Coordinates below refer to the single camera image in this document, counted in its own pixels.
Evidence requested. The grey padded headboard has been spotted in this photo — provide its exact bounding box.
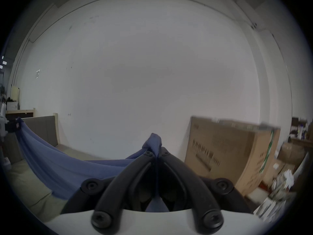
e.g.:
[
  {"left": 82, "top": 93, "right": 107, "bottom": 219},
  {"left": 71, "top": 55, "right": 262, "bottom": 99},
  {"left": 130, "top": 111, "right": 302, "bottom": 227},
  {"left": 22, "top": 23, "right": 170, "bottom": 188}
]
[{"left": 5, "top": 113, "right": 62, "bottom": 164}]

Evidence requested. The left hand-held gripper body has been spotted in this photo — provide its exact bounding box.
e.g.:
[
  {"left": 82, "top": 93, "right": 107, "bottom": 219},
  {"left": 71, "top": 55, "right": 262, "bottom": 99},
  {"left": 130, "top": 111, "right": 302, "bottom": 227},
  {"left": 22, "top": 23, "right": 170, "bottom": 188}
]
[{"left": 0, "top": 103, "right": 8, "bottom": 142}]

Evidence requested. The small brown cardboard carton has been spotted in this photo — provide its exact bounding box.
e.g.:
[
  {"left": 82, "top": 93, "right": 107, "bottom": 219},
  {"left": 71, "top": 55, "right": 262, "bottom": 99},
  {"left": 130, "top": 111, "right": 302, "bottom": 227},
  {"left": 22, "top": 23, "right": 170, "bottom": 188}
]
[{"left": 277, "top": 142, "right": 306, "bottom": 167}]

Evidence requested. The wooden shelf with white box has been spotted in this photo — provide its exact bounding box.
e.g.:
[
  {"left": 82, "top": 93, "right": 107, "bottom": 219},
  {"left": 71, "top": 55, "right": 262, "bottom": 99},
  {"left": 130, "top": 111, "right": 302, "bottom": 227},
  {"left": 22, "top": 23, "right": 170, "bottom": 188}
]
[{"left": 5, "top": 101, "right": 37, "bottom": 119}]

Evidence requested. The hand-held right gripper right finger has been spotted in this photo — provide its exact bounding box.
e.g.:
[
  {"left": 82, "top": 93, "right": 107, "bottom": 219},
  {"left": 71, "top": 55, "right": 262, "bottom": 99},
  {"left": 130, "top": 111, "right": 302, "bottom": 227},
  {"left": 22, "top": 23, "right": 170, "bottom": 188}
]
[{"left": 158, "top": 147, "right": 251, "bottom": 235}]

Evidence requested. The dark blue garment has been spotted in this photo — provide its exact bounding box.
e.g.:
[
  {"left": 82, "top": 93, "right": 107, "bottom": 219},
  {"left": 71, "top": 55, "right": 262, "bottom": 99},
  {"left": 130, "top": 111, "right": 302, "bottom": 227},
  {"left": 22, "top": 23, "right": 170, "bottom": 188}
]
[{"left": 15, "top": 117, "right": 170, "bottom": 213}]

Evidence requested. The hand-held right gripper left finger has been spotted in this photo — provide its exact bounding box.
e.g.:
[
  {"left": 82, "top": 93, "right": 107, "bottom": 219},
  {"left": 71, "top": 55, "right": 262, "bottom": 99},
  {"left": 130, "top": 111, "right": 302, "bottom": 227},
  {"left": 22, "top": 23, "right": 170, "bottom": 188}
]
[{"left": 61, "top": 151, "right": 157, "bottom": 235}]

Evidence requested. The bed with beige sheet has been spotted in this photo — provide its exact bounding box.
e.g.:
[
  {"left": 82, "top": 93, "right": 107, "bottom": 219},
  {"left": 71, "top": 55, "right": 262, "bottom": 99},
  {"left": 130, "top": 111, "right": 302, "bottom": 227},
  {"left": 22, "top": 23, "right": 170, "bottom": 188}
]
[{"left": 4, "top": 143, "right": 132, "bottom": 223}]

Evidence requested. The large brown cardboard carton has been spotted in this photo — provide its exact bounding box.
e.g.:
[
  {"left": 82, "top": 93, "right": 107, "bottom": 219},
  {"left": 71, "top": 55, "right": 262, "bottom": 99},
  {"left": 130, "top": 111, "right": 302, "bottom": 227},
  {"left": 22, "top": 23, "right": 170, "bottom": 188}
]
[{"left": 184, "top": 116, "right": 281, "bottom": 197}]

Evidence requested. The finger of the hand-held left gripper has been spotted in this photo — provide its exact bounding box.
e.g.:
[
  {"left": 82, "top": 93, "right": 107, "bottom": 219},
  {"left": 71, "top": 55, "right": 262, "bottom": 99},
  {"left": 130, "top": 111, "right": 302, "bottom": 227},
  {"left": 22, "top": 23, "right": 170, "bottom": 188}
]
[{"left": 5, "top": 118, "right": 20, "bottom": 133}]

